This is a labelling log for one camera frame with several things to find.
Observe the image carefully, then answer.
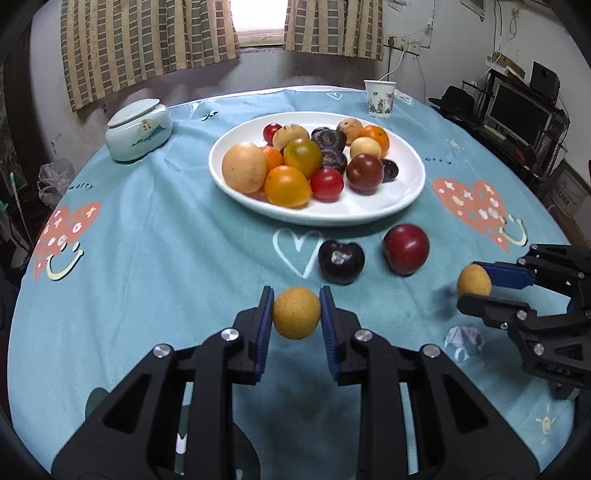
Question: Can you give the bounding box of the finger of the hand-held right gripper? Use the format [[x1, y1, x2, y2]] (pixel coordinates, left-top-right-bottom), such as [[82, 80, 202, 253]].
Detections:
[[456, 294, 541, 330], [480, 244, 591, 296]]

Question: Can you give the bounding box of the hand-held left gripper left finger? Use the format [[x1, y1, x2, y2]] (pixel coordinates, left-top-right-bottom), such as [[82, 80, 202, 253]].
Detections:
[[52, 286, 277, 480]]

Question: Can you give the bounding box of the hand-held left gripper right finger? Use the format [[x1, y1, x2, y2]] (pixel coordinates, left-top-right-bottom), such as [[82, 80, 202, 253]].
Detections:
[[318, 286, 541, 480]]

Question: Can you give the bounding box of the small tan loquat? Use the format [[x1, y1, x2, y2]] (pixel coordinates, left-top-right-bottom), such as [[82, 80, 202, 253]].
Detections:
[[457, 263, 492, 298]]

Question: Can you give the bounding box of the small yellow loquat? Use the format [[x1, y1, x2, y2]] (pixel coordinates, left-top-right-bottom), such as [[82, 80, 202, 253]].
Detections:
[[272, 287, 321, 340]]

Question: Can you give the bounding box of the white round plate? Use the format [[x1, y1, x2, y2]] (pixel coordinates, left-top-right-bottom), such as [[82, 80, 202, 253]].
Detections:
[[209, 112, 426, 227]]

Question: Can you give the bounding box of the orange tomato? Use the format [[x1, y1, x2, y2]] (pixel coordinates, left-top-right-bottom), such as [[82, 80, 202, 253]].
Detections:
[[264, 165, 312, 208]]

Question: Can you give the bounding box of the large peach-coloured fruit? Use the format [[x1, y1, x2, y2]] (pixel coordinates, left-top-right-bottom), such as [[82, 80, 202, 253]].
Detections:
[[222, 142, 267, 193]]

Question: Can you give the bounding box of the orange tangerine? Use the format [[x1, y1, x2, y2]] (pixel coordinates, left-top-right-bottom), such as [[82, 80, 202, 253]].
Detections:
[[360, 125, 390, 158], [261, 146, 284, 171]]

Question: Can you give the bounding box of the yellow-green tomato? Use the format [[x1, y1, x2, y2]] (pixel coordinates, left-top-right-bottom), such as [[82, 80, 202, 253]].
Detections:
[[283, 138, 323, 179]]

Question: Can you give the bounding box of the pale yellow round fruit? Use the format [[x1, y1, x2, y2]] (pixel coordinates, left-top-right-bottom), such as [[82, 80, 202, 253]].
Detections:
[[349, 137, 382, 160]]

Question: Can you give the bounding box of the yellow dark-spotted fruit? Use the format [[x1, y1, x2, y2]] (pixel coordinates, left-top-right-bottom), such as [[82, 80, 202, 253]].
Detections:
[[272, 124, 310, 152]]

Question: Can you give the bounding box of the tan spotted round fruit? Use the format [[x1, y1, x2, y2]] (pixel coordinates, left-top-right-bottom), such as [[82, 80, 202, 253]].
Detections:
[[337, 118, 363, 144]]

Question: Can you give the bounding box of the dark purple plum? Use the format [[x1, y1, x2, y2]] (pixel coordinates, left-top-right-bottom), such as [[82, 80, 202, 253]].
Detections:
[[318, 240, 365, 285]]

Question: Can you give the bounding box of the red plum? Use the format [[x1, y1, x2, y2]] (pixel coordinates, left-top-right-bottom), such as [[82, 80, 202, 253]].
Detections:
[[383, 224, 430, 277]]

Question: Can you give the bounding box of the black computer desk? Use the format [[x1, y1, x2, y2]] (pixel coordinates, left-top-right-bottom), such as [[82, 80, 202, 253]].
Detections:
[[434, 80, 571, 181]]

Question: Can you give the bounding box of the black computer monitor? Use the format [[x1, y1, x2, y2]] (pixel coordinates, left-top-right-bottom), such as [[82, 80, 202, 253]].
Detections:
[[488, 82, 552, 146]]

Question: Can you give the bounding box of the black hat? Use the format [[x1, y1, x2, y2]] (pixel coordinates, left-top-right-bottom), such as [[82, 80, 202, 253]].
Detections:
[[428, 85, 478, 116]]

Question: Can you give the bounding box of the black speaker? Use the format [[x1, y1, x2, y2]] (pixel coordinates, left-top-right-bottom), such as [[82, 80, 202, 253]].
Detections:
[[530, 61, 561, 95]]

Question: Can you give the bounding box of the cardboard box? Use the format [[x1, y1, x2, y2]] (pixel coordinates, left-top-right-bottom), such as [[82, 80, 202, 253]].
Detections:
[[491, 52, 526, 79]]

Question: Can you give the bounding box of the pale green ceramic jar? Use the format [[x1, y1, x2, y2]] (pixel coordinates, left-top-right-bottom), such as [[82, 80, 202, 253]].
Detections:
[[105, 108, 172, 162]]

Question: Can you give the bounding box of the printed paper cup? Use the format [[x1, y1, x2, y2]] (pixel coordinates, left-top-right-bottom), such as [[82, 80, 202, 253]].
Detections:
[[364, 80, 398, 119]]

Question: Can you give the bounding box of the pale green jar lid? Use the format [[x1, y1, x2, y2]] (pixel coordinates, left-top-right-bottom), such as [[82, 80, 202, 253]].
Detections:
[[107, 99, 160, 127]]

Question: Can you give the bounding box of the clear plastic bag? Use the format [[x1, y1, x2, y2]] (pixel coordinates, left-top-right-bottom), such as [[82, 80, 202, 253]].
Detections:
[[37, 159, 75, 208]]

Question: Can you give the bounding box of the narrow checked curtain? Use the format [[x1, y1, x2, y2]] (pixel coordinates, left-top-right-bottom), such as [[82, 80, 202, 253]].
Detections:
[[283, 0, 385, 62]]

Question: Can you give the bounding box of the wide checked curtain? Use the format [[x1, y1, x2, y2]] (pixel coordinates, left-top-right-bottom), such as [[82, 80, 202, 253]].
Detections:
[[60, 0, 242, 113]]

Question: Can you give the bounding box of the bright window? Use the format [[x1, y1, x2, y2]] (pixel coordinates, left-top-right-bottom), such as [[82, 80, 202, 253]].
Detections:
[[229, 0, 291, 47]]

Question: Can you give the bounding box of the white power cable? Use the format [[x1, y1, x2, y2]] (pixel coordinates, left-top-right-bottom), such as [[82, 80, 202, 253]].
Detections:
[[381, 48, 407, 81]]

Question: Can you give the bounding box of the white wall socket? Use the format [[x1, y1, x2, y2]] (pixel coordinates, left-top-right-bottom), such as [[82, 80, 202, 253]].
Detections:
[[385, 36, 422, 55]]

